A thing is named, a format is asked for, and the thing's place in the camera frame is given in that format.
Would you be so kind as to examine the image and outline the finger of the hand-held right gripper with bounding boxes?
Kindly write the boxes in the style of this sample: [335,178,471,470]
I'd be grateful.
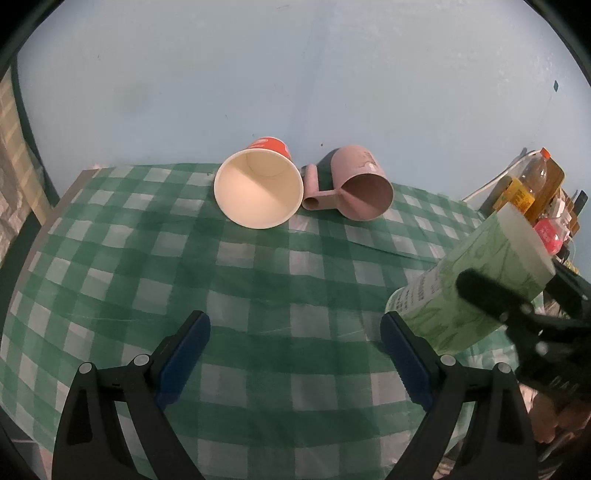
[455,268,546,326]
[545,265,591,320]

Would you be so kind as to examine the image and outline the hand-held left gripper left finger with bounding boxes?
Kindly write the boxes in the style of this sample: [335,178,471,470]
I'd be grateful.
[53,310,212,480]

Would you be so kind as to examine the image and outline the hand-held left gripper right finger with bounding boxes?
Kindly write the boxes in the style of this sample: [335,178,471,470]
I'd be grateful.
[379,311,539,480]

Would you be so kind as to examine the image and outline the green leaf print paper cup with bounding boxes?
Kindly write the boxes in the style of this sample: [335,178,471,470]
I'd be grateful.
[385,203,556,356]

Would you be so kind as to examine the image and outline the red paper cup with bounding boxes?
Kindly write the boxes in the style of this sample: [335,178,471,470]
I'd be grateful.
[213,137,304,230]

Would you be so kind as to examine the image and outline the person's right hand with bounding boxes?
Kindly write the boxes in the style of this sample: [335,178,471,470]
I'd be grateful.
[530,390,591,445]

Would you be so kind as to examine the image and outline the green white checkered tablecloth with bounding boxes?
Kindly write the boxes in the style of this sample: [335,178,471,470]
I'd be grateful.
[0,164,546,480]

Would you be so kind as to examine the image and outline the wooden board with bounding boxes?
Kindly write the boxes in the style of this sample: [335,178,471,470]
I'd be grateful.
[538,159,567,220]

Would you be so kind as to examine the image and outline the orange cap drink bottle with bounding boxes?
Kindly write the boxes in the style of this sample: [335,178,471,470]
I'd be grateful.
[516,148,553,219]

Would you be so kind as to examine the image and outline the plaid curtain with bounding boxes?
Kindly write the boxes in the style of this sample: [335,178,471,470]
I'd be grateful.
[0,65,52,227]

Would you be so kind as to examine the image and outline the pink mug with handle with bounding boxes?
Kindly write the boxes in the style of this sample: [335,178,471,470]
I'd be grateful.
[301,145,394,222]

